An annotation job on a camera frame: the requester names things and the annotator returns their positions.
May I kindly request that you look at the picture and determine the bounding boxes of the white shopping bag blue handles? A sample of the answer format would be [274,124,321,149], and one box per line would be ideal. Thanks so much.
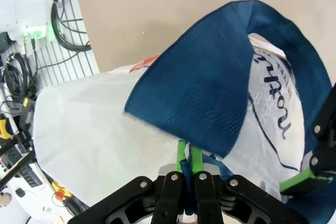
[31,0,336,224]

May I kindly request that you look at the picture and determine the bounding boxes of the black coiled cable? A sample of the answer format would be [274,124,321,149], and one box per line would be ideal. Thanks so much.
[51,0,92,51]

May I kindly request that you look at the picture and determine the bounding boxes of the yellow cable connector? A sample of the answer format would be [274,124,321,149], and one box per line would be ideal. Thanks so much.
[22,97,36,112]

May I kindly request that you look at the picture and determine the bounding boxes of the red emergency stop button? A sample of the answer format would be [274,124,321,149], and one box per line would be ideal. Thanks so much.
[54,180,73,201]

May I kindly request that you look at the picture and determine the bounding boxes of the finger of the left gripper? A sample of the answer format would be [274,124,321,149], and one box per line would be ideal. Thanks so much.
[278,79,336,196]

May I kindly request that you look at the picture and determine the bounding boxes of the white robot base unit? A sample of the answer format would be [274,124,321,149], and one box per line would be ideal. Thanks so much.
[0,0,55,49]

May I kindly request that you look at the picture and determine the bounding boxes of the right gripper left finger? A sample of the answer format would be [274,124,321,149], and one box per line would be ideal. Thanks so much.
[68,141,185,224]

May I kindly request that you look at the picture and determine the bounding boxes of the yellow black hand tool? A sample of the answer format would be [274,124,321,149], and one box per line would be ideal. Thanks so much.
[0,118,13,141]

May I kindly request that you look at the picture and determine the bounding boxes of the black power strip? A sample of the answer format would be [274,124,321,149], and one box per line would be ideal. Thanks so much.
[0,145,43,188]

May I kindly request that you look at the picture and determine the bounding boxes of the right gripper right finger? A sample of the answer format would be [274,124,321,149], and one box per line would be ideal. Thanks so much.
[192,147,309,224]

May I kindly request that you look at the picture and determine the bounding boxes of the black cable bundle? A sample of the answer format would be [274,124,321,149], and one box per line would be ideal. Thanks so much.
[4,52,39,101]

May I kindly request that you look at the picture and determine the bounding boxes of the white wire grid panel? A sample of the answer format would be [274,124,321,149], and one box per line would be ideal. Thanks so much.
[34,0,100,88]

